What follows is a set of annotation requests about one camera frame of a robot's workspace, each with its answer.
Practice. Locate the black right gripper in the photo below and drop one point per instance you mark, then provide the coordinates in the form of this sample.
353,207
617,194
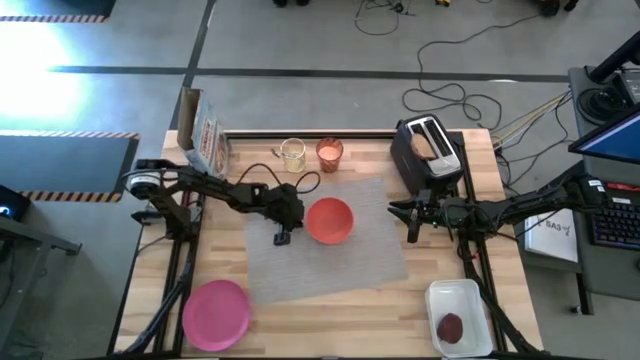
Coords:
435,210

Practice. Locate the cinnamon squares cereal box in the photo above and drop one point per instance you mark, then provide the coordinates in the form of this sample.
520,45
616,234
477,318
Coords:
205,140

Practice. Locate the white printed paper sheet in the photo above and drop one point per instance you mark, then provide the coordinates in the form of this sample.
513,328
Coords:
552,237

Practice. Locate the black computer keyboard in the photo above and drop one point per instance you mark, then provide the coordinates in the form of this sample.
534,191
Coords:
617,225

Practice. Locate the brown toast slice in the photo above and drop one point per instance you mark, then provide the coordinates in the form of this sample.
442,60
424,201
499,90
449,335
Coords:
424,146

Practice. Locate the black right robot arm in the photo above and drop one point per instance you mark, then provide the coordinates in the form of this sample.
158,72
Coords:
525,205

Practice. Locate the black device with blue light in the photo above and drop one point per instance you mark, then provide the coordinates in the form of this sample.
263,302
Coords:
12,205

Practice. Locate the white plastic container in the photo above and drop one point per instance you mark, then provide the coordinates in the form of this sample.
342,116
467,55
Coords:
457,300

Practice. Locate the orange cup with juice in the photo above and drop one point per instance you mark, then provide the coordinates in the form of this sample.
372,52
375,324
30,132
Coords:
329,156

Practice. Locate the clear ribbed glass cup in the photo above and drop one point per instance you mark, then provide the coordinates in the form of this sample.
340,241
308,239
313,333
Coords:
293,159

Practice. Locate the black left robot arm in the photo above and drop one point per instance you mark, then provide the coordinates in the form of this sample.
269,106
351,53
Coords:
220,187

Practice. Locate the black monitor pole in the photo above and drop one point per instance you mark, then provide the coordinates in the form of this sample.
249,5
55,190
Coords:
615,57

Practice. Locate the grey woven placemat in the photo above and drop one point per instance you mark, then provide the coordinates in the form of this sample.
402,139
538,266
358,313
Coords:
325,270

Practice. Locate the black hazard-striped floor mat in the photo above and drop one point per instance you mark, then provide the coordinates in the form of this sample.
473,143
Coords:
65,165
75,7

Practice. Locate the grey side desk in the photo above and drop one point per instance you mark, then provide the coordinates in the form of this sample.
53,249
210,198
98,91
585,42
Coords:
610,270

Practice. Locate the orange plastic bowl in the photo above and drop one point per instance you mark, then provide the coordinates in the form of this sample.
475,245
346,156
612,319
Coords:
330,221

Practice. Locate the black two-slot toaster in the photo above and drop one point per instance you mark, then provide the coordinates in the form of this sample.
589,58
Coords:
405,170

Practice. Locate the pink plastic plate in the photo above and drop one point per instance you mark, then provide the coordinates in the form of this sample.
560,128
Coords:
216,316

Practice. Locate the computer monitor with blue screen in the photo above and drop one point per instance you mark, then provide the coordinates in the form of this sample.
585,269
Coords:
615,140

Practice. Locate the grey metal stand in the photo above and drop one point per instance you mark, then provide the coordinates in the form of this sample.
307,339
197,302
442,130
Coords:
30,240

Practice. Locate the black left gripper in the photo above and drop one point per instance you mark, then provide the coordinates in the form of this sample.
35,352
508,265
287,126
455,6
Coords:
285,207

